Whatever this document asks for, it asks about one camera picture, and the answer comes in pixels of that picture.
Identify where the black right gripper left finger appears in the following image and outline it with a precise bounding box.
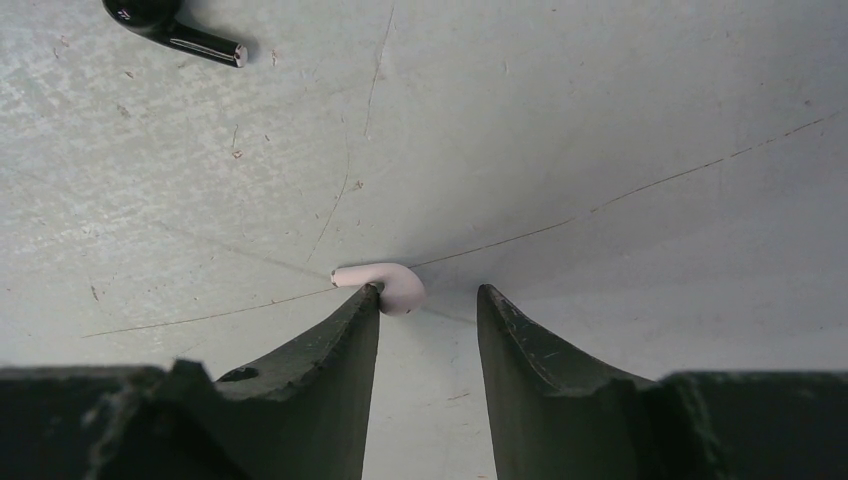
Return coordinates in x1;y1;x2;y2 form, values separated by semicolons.
1;285;380;479

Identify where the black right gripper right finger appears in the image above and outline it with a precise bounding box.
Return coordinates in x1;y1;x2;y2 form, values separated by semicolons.
477;284;847;479

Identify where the white earbud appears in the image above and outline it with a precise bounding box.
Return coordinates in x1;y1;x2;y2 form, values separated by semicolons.
330;263;427;317

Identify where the black earbud upper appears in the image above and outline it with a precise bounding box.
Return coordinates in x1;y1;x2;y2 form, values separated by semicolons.
102;0;248;68

